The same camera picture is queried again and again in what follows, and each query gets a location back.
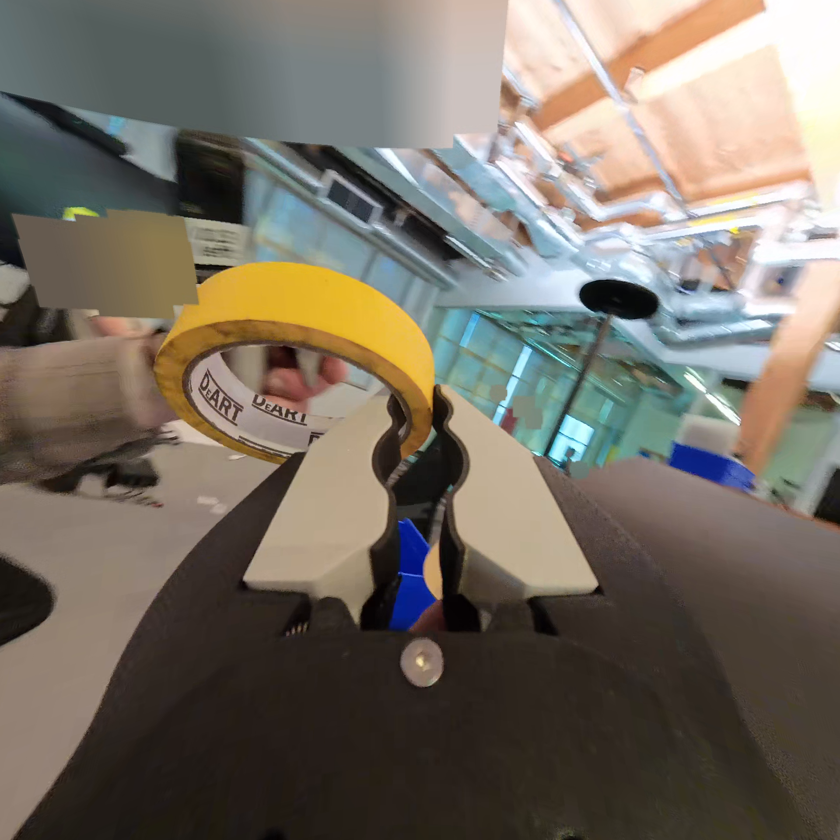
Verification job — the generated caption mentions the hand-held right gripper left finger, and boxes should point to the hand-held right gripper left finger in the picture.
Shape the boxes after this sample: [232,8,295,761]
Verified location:
[243,392,406,623]

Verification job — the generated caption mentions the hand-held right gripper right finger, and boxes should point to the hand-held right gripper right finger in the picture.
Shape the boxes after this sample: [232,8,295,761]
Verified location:
[432,385,601,616]

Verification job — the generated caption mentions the blue plastic bin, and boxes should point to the blue plastic bin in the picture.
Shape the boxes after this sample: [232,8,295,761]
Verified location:
[392,518,437,632]
[668,441,757,492]

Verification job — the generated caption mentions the yellow masking tape roll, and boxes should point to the yellow masking tape roll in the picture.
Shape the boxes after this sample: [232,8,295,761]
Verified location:
[153,262,436,466]

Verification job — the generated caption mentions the person's left forearm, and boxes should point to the person's left forearm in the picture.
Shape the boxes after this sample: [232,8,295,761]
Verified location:
[0,315,181,483]

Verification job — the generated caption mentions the person's left hand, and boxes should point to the person's left hand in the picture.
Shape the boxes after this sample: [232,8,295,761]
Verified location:
[262,351,350,403]

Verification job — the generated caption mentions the black television screen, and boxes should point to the black television screen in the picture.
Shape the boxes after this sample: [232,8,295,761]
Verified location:
[0,95,179,217]

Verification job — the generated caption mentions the white air vent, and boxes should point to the white air vent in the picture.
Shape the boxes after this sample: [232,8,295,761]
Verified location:
[320,168,385,225]

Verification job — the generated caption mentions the wooden board with black panel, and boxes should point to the wooden board with black panel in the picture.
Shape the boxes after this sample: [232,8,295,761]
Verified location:
[423,456,840,840]

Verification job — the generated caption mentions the black disc pole stand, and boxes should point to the black disc pole stand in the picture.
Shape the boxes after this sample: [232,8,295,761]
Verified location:
[542,278,661,458]

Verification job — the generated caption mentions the large silver ceiling duct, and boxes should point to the large silver ceiling duct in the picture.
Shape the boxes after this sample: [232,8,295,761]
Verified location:
[453,134,818,342]

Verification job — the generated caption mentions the wooden post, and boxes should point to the wooden post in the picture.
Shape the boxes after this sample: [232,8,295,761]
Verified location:
[740,261,840,475]

